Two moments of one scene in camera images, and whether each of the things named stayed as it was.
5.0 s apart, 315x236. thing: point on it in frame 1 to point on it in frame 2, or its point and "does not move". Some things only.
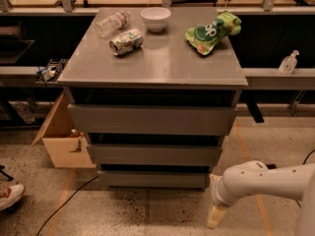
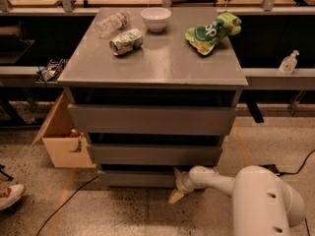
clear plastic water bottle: (107, 25) does not move
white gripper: (216, 192) to (185, 184)
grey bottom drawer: (154, 179) does not move
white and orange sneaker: (10, 195) does not move
